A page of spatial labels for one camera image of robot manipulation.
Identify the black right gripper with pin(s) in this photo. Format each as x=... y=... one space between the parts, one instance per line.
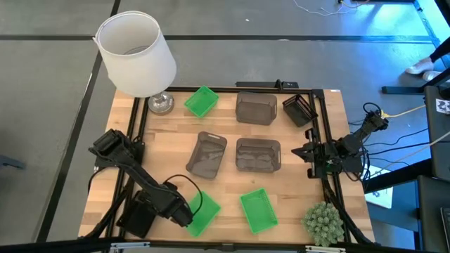
x=325 y=156

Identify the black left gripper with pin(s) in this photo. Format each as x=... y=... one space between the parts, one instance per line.
x=172 y=209

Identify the green plastic basket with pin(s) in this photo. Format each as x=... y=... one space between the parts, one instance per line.
x=207 y=214
x=201 y=102
x=259 y=211

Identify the small black perforated basket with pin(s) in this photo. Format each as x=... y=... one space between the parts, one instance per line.
x=299 y=110

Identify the grey plastic basket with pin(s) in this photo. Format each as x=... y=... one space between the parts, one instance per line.
x=258 y=156
x=256 y=109
x=206 y=156

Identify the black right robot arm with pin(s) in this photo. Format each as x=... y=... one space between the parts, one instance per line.
x=358 y=138

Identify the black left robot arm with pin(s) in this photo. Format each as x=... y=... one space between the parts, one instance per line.
x=140 y=179

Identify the artificial green plant ball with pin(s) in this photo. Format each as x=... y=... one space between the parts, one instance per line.
x=323 y=225

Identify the black bar device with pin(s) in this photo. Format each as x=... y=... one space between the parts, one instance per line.
x=260 y=84

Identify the white printed paper sheet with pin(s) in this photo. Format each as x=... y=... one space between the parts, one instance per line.
x=381 y=198

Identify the black table beam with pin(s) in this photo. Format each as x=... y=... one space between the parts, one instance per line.
x=397 y=177

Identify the black stand foot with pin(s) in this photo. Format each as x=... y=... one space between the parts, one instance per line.
x=400 y=90

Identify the black cabinet with marker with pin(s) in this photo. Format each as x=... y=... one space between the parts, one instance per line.
x=437 y=140

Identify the black equipment box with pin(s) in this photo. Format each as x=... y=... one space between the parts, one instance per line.
x=430 y=211

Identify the person's foot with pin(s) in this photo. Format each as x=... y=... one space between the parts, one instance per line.
x=431 y=75
x=420 y=66

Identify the white shade silver table lamp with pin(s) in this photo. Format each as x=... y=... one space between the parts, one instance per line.
x=137 y=63

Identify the grey furniture foot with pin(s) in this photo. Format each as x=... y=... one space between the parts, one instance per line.
x=10 y=162

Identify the person's leg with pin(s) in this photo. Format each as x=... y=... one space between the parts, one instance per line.
x=441 y=53

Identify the silver metal bracket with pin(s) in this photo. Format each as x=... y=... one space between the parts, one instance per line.
x=130 y=245
x=325 y=249

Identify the black metal table frame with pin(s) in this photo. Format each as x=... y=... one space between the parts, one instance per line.
x=225 y=89

